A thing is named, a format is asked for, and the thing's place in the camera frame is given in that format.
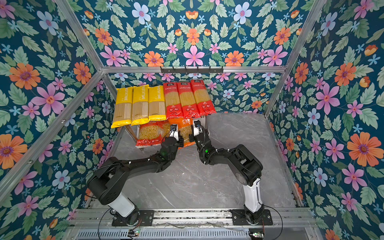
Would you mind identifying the red macaroni bag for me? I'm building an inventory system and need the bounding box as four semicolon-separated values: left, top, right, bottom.
157;121;171;138
136;122;163;148

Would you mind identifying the orange macaroni bag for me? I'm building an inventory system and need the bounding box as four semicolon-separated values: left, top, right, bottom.
169;118;195;148

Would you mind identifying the red spaghetti pack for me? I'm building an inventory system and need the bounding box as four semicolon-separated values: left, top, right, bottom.
177;82;200;119
163;83;183;120
191;80;217;116

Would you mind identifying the yellow spaghetti pack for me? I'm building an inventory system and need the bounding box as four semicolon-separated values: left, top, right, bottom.
131;85;149;126
111;87;134;129
149;86;167;122

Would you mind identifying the red macaroni bag front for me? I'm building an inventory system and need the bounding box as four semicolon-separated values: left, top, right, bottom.
157;121;171;138

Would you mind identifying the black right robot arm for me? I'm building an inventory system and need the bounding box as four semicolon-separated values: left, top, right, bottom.
190;124;265;225

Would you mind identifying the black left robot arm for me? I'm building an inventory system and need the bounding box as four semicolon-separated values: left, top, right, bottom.
87;133;184;226

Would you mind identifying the white two-tier shelf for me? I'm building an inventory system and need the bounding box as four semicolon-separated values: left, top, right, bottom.
115;83;212;150

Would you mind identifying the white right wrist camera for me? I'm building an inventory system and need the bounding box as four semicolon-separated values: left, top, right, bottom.
193;120;203;137

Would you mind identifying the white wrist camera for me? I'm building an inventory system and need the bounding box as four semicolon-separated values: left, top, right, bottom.
169;124;179;142
193;120;203;137

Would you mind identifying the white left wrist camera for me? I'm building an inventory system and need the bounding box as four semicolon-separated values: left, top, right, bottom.
169;124;179;142

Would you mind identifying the black hook rail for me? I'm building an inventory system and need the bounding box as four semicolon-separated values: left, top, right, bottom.
160;67;224;74

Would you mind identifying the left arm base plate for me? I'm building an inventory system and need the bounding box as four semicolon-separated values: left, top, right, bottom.
112;210;155;227

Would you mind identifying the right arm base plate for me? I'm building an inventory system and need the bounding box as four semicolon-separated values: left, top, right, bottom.
230;209;273;226

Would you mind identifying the aluminium front rail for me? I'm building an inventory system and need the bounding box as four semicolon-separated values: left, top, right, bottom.
70;207;317;229

